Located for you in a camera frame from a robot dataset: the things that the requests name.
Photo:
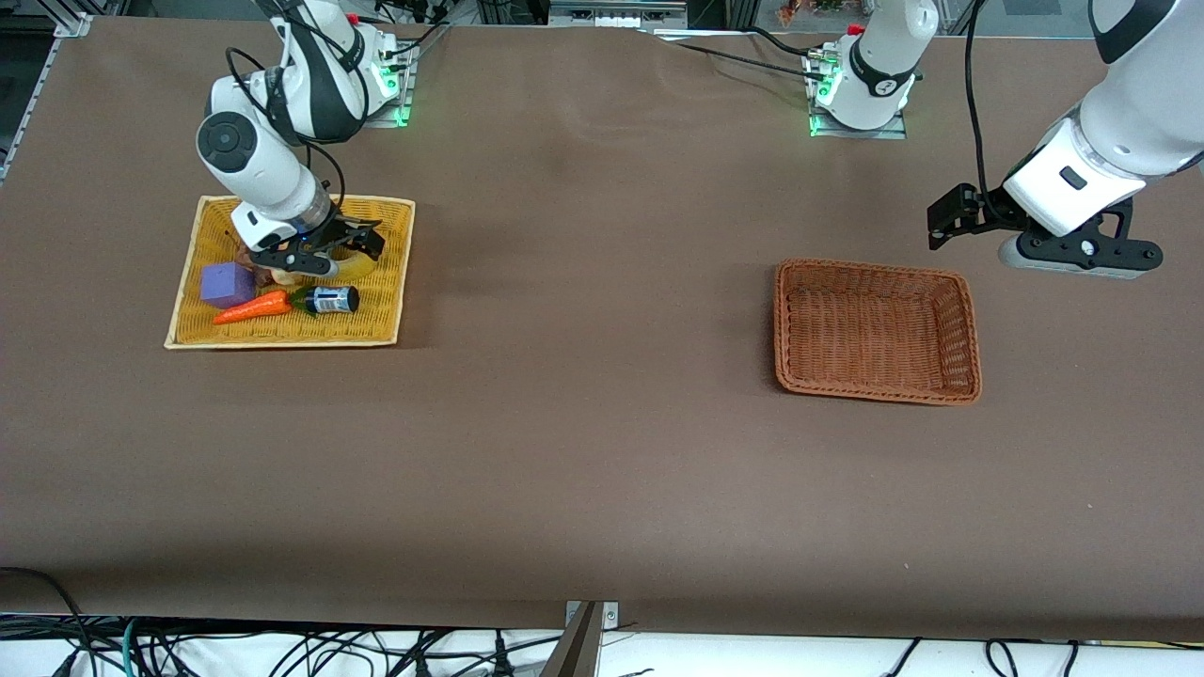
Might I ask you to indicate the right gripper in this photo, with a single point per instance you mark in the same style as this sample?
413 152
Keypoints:
341 233

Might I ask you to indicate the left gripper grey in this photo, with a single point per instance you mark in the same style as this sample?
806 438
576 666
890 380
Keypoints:
990 210

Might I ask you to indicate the clear packing tape roll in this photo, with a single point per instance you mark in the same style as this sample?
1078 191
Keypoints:
361 268

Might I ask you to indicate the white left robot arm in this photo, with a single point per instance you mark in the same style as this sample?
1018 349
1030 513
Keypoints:
1138 103

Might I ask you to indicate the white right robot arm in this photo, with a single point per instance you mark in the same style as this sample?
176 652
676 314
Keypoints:
273 169

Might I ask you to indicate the striped toy bread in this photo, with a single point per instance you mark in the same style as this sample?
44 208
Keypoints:
285 277

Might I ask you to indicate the small can with barcode label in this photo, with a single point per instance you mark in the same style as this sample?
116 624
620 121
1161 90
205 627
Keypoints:
334 300

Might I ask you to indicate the brown toy lion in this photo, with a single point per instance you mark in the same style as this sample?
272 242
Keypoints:
252 265

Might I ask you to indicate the yellow wicker basket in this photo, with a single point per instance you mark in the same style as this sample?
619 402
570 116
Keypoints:
376 310

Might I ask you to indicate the orange toy carrot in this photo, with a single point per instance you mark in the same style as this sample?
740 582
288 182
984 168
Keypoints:
249 308

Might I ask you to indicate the purple foam cube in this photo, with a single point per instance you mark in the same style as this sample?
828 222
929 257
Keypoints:
226 284

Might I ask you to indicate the brown wicker basket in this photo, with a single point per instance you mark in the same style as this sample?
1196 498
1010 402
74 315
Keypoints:
875 329

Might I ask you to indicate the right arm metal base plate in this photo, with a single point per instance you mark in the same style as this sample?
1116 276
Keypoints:
400 89

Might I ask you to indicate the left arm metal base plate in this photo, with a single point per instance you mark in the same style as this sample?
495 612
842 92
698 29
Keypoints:
861 130

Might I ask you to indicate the aluminium frame profile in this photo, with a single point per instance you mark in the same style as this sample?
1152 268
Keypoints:
75 17

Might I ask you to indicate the metal table clamp bracket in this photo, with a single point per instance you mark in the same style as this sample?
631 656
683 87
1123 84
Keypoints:
583 639

